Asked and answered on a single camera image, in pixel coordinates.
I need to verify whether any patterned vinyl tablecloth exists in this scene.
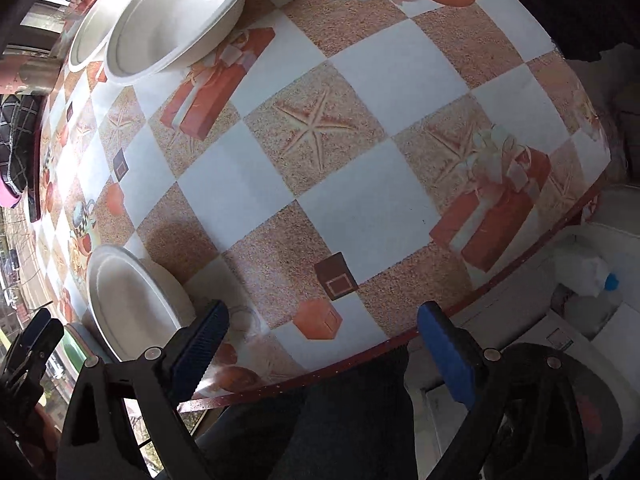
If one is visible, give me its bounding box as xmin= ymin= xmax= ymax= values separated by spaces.
xmin=34 ymin=0 xmax=611 ymax=400

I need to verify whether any pink steel tumbler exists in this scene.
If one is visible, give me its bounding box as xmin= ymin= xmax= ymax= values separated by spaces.
xmin=0 ymin=54 xmax=62 ymax=96

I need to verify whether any red case smartphone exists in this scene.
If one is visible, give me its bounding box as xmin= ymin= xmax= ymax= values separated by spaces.
xmin=27 ymin=96 xmax=46 ymax=223

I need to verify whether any dark checked cloth pouch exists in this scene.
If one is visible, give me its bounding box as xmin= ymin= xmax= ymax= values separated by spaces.
xmin=0 ymin=94 xmax=39 ymax=208

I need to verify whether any white paper plate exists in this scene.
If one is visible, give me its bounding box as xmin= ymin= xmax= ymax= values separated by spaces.
xmin=87 ymin=245 xmax=195 ymax=361

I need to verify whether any white plastic bottle blue cap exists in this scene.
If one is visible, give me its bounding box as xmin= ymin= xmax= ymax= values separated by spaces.
xmin=553 ymin=242 xmax=620 ymax=297

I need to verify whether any white paper bowl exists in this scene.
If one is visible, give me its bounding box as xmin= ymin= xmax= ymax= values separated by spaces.
xmin=68 ymin=0 xmax=132 ymax=73
xmin=105 ymin=0 xmax=245 ymax=86

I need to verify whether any green square plate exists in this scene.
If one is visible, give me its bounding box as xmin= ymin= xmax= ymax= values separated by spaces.
xmin=62 ymin=322 xmax=112 ymax=373

